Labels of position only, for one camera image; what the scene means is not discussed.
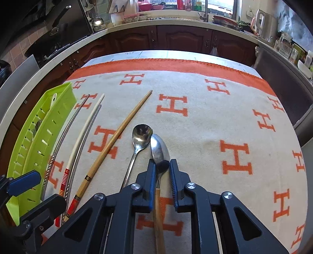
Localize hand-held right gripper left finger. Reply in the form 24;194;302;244
41;159;157;254

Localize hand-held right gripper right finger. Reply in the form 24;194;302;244
169;158;289;254

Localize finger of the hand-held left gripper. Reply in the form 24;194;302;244
0;170;41;197
21;195;67;229

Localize steel spoon with wooden handle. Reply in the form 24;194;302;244
150;133;170;254

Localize green plastic utensil tray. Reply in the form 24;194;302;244
5;82;77;226

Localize long steel spoon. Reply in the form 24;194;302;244
121;124;154;190

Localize orange and white printed blanket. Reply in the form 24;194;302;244
40;59;309;254

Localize metal chopstick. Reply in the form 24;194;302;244
57;105;102;224
41;94;91;198

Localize white chopstick red striped end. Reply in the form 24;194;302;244
55;93;105;226

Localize stainless steel splash panel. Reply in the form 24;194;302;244
11;55;40;81

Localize black wok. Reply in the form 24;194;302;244
24;6;72;57

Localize grey chair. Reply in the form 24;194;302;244
253;45;313;147

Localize food container with pink lid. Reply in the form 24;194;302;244
122;13;140;24

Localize steel teapot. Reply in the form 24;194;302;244
91;17;106;32

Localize red frying pan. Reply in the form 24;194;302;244
212;15;239;28

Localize black range hood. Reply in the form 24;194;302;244
32;0;93;44

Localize white bowl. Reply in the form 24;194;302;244
297;60;313;79

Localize steel kitchen faucet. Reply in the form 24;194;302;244
199;0;211;22

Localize glass jars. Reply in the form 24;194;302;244
277;32;294;58

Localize pink basin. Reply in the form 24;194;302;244
137;1;152;12

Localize steel electric kettle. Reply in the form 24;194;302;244
251;9;278;43

